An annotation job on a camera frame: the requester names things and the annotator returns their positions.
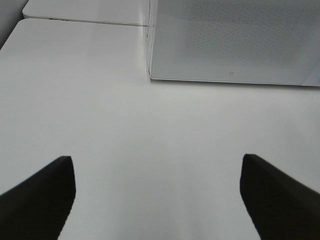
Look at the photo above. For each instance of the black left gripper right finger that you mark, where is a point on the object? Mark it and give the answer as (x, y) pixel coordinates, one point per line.
(280, 207)

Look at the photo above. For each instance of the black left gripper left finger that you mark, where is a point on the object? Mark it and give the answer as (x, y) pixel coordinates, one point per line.
(38, 207)

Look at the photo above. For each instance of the white microwave oven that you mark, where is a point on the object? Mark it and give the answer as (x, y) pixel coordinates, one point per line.
(235, 37)

